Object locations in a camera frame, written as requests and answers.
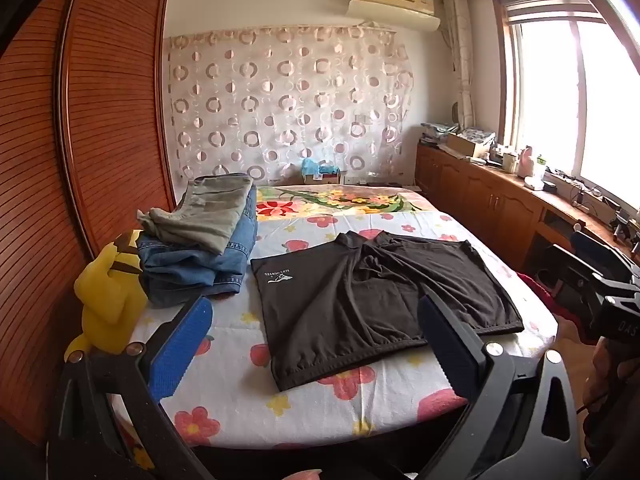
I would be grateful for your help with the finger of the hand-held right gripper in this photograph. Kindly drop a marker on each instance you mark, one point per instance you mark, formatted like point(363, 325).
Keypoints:
point(575, 262)
point(595, 250)

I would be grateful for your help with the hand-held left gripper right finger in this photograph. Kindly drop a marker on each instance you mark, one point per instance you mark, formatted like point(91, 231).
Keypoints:
point(445, 346)

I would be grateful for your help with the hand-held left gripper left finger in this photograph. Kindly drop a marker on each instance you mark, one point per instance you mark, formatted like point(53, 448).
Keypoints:
point(180, 346)

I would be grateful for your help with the black pants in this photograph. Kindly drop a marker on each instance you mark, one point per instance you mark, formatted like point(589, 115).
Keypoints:
point(375, 305)

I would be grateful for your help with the grey-green pants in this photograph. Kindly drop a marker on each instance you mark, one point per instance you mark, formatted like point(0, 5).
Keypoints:
point(210, 210)

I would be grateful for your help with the person's right hand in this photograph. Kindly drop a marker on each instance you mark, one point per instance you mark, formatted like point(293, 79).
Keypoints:
point(602, 375)

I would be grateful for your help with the red cloth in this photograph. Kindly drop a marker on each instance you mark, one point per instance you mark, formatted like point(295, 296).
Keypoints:
point(550, 300)

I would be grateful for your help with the white fruit print bedsheet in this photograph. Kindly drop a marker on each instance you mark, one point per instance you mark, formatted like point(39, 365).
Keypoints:
point(240, 360)

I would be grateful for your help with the blue jeans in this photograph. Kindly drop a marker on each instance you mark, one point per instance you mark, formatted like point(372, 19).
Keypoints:
point(195, 272)

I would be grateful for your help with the small black box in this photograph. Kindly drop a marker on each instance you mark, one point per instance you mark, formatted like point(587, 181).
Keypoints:
point(551, 188)

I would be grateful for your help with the yellow plush toy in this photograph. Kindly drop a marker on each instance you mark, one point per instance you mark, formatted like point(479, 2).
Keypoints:
point(107, 305)

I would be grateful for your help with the green capped bottle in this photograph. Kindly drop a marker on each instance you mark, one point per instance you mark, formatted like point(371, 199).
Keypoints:
point(540, 167)

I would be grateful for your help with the long wooden cabinet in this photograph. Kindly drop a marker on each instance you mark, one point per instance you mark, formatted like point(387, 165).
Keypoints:
point(480, 200)

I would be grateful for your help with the patterned fabric box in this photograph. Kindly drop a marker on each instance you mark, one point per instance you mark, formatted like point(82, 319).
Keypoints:
point(479, 135)

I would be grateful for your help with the open cardboard box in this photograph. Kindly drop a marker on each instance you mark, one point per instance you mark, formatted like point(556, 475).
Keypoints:
point(465, 146)

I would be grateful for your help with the window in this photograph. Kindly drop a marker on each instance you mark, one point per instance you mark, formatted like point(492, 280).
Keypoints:
point(575, 85)

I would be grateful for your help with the pink floral blanket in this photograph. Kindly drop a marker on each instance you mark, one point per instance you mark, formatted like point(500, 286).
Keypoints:
point(350, 199)

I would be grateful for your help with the small cardboard box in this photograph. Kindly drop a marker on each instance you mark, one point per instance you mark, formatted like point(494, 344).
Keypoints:
point(325, 178)

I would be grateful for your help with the wooden slatted wardrobe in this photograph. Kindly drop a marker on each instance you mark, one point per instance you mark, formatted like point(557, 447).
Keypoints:
point(75, 160)

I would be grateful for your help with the blue plastic bag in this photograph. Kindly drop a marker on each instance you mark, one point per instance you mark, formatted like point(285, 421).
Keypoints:
point(309, 166)

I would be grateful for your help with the patterned window curtain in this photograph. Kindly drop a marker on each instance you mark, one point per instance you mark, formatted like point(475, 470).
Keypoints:
point(460, 50)

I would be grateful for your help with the sheer circle pattern curtain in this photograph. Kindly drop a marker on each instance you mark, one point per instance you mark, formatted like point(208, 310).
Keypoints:
point(280, 110)

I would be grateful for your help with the wall air conditioner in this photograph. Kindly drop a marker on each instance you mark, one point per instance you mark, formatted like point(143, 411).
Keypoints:
point(395, 5)

